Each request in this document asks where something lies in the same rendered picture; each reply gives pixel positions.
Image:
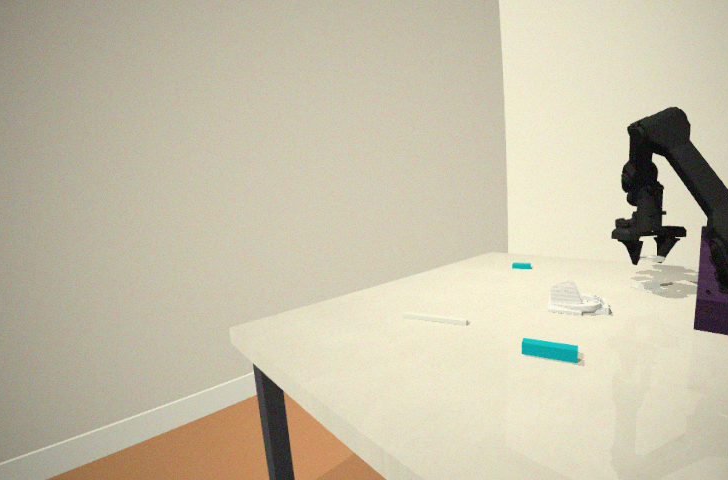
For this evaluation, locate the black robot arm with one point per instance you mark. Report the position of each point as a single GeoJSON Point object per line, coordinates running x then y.
{"type": "Point", "coordinates": [667, 133]}

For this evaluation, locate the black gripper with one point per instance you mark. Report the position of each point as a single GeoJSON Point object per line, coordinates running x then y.
{"type": "Point", "coordinates": [649, 219]}

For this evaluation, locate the teal rectangular block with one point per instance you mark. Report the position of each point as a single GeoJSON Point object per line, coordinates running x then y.
{"type": "Point", "coordinates": [550, 350]}

